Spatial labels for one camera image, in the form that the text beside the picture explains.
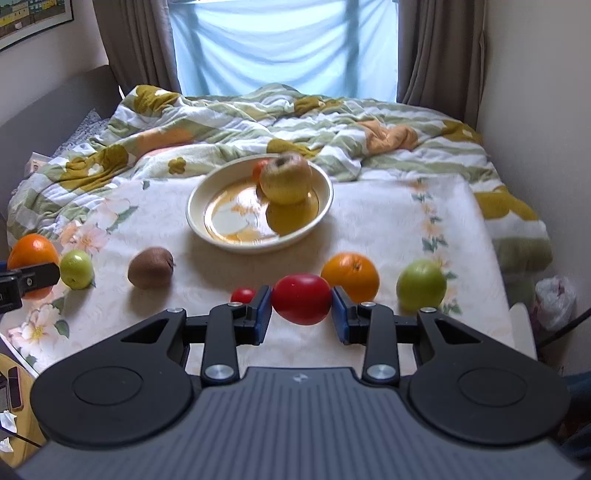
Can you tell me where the small red cherry tomato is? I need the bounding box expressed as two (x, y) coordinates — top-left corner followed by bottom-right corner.
(230, 288), (257, 305)

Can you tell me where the large orange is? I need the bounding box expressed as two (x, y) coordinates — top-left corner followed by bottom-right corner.
(321, 252), (380, 303)

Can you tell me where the large red tomato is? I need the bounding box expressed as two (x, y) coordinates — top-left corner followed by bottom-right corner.
(271, 274), (332, 326)

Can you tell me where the small green apple left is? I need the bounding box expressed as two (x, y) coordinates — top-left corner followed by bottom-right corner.
(59, 250), (94, 290)

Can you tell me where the green apple right side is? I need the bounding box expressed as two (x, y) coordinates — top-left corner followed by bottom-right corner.
(397, 259), (447, 312)

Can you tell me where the brown kiwi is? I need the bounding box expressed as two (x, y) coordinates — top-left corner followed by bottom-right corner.
(127, 247), (174, 290)

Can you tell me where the white floral bedsheet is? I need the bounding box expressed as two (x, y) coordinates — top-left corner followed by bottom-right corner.
(1, 176), (514, 371)

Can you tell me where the cream yellow ceramic bowl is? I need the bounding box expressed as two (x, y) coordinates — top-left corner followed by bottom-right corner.
(185, 155), (334, 254)

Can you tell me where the grey headboard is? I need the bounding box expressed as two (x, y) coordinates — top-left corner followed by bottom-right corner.
(1, 65), (121, 216)

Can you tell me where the large yellowish apple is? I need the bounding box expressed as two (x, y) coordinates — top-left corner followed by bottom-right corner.
(259, 152), (312, 205)

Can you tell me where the small mandarin in bowl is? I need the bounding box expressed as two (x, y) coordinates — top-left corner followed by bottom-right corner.
(252, 159), (270, 184)

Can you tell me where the grey patterned pillow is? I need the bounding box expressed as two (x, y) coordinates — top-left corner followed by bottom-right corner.
(52, 109), (109, 158)

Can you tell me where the white plastic bag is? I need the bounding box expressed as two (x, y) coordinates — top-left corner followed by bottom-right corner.
(535, 276), (576, 332)

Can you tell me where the striped floral duvet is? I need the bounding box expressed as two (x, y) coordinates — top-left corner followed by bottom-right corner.
(7, 83), (553, 275)

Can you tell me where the left brown curtain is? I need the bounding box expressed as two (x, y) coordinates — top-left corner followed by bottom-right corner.
(93, 0), (180, 94)

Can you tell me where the brown curtain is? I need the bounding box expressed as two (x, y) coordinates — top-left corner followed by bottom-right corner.
(93, 0), (180, 94)
(397, 0), (487, 127)

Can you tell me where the light blue window cloth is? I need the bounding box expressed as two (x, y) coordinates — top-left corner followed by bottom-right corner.
(168, 1), (399, 102)

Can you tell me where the right brown curtain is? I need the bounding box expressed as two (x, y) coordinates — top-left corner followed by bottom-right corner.
(397, 0), (487, 127)

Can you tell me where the black cable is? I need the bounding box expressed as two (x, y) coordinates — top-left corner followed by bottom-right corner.
(537, 306), (591, 349)

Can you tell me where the framed wall picture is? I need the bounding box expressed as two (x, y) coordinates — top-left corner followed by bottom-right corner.
(0, 0), (74, 51)

